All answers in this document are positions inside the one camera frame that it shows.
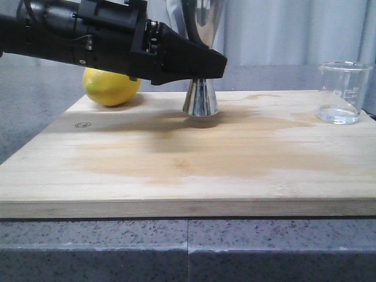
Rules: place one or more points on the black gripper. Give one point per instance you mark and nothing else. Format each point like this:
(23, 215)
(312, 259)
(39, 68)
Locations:
(125, 40)

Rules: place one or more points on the steel double jigger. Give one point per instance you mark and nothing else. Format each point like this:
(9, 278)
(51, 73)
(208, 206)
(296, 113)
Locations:
(201, 19)

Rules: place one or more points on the glass beaker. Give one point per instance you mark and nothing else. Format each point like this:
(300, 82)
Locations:
(343, 86)

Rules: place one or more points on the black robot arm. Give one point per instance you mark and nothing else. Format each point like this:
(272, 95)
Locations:
(47, 30)

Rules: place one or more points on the yellow lemon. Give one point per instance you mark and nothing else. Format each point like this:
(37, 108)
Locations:
(109, 88)

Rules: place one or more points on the wooden cutting board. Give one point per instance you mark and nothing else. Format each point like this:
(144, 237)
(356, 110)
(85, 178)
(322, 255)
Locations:
(264, 154)

